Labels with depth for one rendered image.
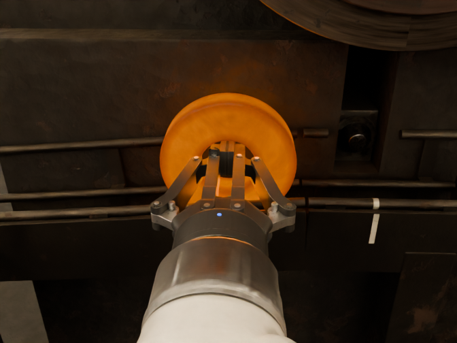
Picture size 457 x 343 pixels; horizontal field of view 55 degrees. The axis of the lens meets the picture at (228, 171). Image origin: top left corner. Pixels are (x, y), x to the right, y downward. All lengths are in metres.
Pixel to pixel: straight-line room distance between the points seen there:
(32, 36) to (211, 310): 0.43
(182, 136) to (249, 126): 0.07
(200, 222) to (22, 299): 1.24
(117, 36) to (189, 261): 0.34
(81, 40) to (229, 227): 0.33
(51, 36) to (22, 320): 1.03
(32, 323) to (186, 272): 1.19
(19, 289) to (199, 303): 1.34
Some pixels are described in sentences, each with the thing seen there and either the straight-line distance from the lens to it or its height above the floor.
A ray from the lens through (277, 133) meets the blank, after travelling 0.47.
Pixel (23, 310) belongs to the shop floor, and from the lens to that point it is 1.50.
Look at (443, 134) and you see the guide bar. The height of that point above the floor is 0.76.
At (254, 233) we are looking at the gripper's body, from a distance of 0.32.
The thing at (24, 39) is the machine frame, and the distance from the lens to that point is 0.59.
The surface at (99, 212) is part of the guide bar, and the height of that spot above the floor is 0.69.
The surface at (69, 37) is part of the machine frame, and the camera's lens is 0.57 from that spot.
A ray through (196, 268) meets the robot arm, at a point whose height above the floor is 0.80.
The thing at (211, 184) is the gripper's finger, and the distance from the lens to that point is 0.41.
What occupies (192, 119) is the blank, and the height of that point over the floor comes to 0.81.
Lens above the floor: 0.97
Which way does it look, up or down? 28 degrees down
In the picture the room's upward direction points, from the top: straight up
